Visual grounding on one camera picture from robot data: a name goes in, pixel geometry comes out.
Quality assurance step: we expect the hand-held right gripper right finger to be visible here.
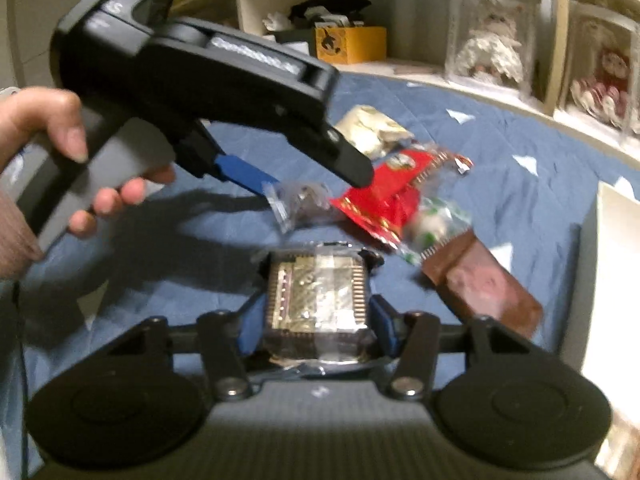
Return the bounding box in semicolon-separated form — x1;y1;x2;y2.
370;294;546;401

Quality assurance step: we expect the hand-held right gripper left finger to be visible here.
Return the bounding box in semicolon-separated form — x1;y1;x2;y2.
107;292;268;401

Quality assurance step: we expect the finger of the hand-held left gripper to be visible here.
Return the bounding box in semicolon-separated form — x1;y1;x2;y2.
277;105;376;188
175;120;281;198

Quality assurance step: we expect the cream snack packet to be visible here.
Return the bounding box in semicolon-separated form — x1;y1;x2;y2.
332;105;416;158

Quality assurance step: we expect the red snack packet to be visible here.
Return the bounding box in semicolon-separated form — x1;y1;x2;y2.
330;147;473;251

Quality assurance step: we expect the clear dark candy packet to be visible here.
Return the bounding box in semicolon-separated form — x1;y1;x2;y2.
262;180;333;233

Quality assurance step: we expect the foil chocolate clear packet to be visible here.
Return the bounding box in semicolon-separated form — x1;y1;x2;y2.
250;242;386;376

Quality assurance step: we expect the brown snack packet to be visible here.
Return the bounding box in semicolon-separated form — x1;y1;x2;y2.
420;230;545;338

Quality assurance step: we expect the green white candy packet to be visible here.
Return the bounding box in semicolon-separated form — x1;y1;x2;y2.
400;197;473;266

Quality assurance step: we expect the white cardboard tray box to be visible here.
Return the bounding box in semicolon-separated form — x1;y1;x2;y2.
560;180;640;480

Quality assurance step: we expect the person's left hand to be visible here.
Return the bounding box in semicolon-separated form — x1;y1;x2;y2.
0;87;176;238

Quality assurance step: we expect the wooden shelf unit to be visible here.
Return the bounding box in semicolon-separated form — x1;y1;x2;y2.
170;0;640;156

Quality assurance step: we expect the white tissue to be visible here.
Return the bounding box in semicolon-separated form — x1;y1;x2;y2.
262;10;296;33

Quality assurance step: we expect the dark storage box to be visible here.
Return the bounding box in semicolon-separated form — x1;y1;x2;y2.
272;30;316;46

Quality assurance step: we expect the yellow box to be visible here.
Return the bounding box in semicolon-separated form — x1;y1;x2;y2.
314;25;388;66

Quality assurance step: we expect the black cloth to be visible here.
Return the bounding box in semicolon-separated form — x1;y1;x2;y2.
290;0;373;26

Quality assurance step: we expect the blue triangle print quilt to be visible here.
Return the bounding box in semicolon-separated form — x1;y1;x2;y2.
0;72;640;461

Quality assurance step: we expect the white doll display dome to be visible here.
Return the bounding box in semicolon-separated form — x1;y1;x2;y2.
445;0;543;103

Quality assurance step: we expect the pink doll display dome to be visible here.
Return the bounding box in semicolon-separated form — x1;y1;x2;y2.
552;0;640;146

